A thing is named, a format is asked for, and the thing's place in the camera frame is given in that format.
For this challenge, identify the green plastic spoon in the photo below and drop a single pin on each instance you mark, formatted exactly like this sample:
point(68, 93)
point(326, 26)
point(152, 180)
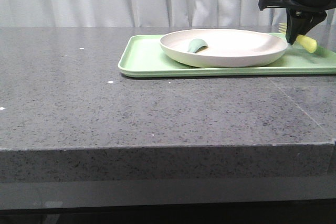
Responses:
point(197, 45)

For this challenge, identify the beige round plate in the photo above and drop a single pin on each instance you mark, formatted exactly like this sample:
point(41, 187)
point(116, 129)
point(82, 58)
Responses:
point(225, 48)

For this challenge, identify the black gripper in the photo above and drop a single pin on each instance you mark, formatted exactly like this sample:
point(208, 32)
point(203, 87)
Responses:
point(306, 14)

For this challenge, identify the yellow plastic fork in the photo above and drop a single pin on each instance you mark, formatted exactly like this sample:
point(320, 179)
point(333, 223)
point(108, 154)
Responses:
point(308, 43)

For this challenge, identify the light green serving tray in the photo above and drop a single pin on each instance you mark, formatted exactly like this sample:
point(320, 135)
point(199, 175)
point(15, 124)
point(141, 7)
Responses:
point(144, 58)

